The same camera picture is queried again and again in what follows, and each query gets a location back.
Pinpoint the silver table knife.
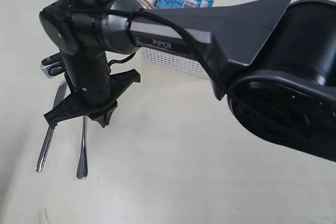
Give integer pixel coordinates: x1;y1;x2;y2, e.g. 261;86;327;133
35;80;68;173

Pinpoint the white perforated plastic basket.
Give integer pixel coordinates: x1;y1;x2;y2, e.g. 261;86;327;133
138;48;209;79

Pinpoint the wooden chopstick upper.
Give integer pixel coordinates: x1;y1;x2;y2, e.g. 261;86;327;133
142;0;156;9

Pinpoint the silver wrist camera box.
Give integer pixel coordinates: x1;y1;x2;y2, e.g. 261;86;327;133
40;52;65;78

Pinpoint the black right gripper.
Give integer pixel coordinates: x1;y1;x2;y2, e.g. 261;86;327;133
44;50;141;127

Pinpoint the wooden chopstick lower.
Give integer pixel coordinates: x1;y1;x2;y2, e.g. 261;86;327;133
137;0;151;9

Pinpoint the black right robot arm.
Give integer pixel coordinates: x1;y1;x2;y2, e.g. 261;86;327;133
39;0;335;161

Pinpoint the wooden chopstick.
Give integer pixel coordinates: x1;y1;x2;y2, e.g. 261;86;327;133
142;0;156;9
137;0;151;9

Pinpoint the silver spoon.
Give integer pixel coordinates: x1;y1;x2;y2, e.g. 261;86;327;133
76;115;88;179

